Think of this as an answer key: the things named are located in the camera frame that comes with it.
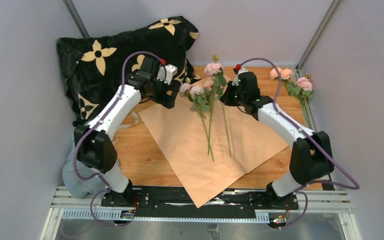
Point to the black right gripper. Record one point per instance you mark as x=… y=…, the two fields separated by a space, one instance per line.
x=226 y=98

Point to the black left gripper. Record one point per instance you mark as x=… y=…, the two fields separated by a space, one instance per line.
x=166 y=100

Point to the pink fake flower stem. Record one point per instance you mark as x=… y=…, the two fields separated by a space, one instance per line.
x=215 y=86
x=215 y=60
x=201 y=104
x=301 y=89

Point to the green and peach wrapping paper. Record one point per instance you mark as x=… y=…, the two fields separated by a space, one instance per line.
x=179 y=134

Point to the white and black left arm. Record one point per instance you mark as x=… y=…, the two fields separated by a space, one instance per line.
x=93 y=141

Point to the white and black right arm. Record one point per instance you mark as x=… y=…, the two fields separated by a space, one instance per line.
x=310 y=150

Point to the black floral pillow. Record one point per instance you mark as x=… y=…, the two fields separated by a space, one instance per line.
x=91 y=68

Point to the light blue cloth bag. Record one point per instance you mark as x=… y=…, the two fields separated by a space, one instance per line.
x=77 y=187

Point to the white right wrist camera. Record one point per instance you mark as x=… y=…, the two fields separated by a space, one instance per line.
x=238 y=73

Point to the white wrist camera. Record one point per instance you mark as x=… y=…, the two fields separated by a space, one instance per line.
x=238 y=73
x=166 y=73

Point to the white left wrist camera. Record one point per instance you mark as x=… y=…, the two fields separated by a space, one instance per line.
x=166 y=73

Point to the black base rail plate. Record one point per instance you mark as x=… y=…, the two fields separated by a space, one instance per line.
x=174 y=202

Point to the aluminium frame rail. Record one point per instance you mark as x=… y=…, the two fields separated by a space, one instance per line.
x=322 y=215

